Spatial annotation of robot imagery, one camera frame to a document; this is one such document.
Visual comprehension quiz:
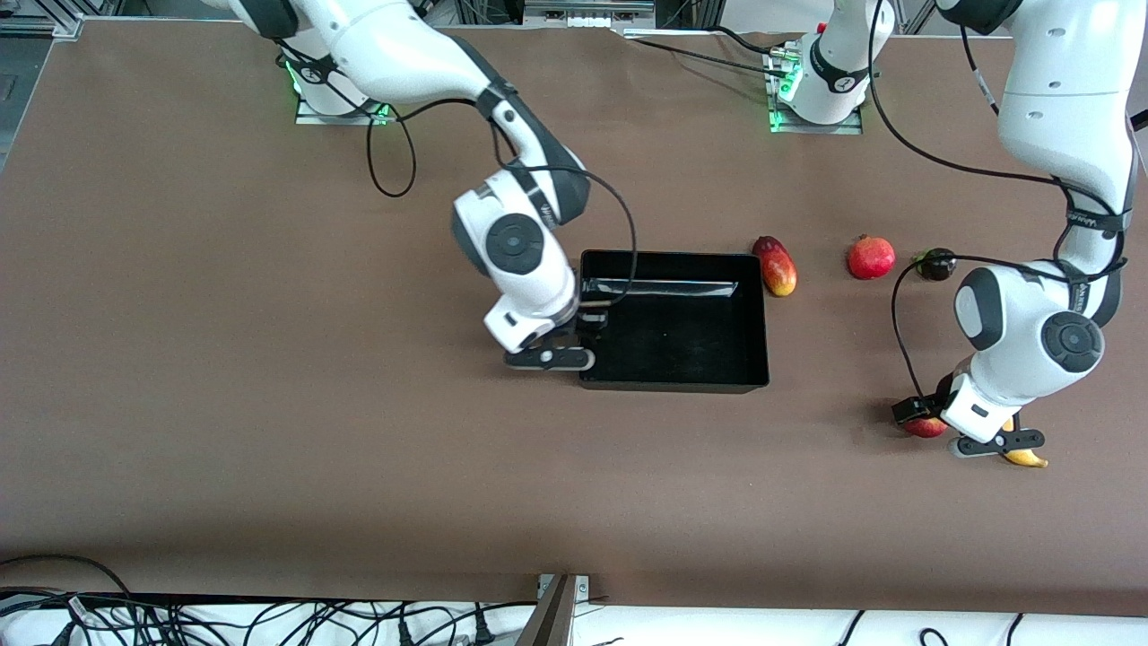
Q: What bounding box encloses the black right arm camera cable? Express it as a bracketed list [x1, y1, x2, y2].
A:
[366, 97, 639, 310]

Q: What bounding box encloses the yellow banana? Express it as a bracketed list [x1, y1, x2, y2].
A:
[1000, 417, 1048, 469]

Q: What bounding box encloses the dark angled post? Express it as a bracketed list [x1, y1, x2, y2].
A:
[513, 574, 577, 646]

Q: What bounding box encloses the red yellow mango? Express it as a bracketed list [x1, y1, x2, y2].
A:
[752, 235, 798, 298]

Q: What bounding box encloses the grey corner rail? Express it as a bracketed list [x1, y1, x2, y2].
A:
[0, 0, 86, 41]

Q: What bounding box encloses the long arched black cable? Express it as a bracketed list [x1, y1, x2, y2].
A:
[0, 554, 135, 598]

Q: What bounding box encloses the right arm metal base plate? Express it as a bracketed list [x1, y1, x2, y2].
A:
[294, 97, 396, 127]

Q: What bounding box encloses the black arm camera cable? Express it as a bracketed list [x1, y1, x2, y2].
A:
[868, 36, 1129, 405]
[366, 97, 639, 310]

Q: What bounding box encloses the silver metal rail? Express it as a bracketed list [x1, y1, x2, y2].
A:
[525, 0, 656, 28]

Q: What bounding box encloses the black cable across table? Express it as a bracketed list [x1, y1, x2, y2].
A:
[619, 27, 799, 77]

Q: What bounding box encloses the black plastic box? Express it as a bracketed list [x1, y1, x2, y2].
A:
[577, 249, 770, 394]

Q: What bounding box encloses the red pomegranate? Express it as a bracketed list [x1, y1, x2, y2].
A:
[847, 234, 897, 281]

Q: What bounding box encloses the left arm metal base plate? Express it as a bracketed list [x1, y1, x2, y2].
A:
[764, 40, 865, 135]

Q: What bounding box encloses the dark purple mangosteen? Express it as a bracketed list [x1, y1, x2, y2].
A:
[913, 248, 958, 282]

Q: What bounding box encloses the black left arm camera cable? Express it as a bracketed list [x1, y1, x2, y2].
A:
[868, 36, 1129, 405]

